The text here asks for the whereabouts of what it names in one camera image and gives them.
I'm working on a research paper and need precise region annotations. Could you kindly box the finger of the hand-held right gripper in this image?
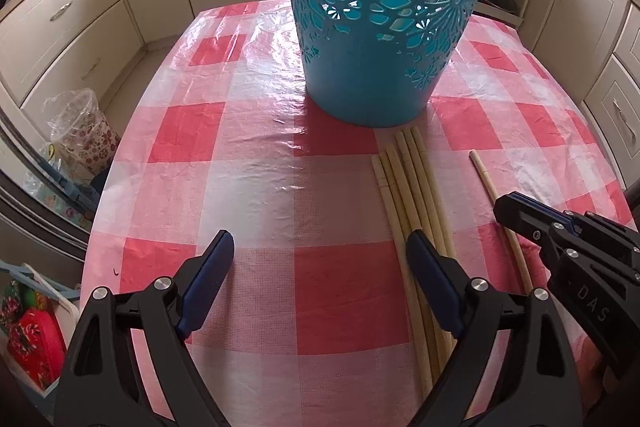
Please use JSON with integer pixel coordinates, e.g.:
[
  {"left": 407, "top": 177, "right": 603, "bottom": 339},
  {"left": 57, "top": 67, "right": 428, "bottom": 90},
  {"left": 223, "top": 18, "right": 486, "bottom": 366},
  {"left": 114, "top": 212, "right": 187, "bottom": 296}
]
[
  {"left": 494, "top": 191, "right": 569, "bottom": 254},
  {"left": 551, "top": 209, "right": 640, "bottom": 259}
]

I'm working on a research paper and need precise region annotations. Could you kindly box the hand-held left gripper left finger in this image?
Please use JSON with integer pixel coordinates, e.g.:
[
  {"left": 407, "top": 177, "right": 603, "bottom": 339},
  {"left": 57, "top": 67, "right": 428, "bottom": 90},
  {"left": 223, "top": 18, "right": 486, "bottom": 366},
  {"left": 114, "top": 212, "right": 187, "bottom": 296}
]
[{"left": 52, "top": 230, "right": 235, "bottom": 427}]

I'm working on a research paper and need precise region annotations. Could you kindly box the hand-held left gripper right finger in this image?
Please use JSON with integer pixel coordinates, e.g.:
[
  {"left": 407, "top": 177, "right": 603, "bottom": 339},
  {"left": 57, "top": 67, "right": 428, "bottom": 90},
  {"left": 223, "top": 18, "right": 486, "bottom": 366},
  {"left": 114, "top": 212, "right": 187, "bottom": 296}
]
[{"left": 406, "top": 231, "right": 586, "bottom": 427}]

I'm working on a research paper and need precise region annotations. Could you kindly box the blue perforated plastic basket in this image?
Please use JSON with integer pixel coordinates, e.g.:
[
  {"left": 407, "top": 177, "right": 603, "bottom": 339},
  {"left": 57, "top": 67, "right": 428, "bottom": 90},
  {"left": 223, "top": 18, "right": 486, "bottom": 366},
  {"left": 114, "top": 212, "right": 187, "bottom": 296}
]
[{"left": 274, "top": 0, "right": 503, "bottom": 128}]

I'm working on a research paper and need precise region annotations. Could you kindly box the red checkered plastic tablecloth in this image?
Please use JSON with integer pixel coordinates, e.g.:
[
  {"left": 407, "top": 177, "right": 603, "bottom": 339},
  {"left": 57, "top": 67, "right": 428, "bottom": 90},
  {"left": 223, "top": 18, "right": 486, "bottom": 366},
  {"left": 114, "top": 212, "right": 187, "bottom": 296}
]
[{"left": 80, "top": 0, "right": 638, "bottom": 427}]

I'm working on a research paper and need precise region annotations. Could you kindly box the red floral container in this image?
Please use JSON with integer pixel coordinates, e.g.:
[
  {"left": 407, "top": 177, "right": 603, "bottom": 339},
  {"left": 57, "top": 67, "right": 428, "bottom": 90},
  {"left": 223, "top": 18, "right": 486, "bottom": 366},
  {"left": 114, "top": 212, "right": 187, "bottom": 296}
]
[{"left": 4, "top": 287, "right": 67, "bottom": 392}]

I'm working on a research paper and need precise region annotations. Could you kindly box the floral trash bin with bag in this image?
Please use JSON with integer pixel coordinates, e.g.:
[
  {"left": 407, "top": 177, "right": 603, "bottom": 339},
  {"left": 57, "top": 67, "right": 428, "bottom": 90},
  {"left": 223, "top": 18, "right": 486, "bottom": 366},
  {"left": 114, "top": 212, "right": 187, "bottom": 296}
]
[{"left": 47, "top": 88, "right": 122, "bottom": 188}]

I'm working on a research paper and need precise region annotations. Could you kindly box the cream drawer cabinet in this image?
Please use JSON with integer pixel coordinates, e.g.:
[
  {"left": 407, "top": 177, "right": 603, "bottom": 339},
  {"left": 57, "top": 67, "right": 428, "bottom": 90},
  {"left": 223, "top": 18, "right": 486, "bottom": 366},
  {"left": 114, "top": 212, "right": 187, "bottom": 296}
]
[{"left": 0, "top": 0, "right": 147, "bottom": 108}]

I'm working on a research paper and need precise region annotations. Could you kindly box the metal sliding door frame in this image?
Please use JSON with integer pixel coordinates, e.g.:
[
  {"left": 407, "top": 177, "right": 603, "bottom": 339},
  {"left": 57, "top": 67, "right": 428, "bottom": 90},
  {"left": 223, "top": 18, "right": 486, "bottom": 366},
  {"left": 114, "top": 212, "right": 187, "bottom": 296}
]
[{"left": 0, "top": 104, "right": 97, "bottom": 260}]

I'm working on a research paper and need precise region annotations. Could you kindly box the cream cabinet with curved handles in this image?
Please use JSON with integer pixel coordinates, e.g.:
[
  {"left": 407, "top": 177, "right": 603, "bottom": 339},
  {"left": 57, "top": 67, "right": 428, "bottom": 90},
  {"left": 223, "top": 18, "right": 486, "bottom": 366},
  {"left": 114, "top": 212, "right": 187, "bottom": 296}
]
[{"left": 520, "top": 0, "right": 640, "bottom": 188}]

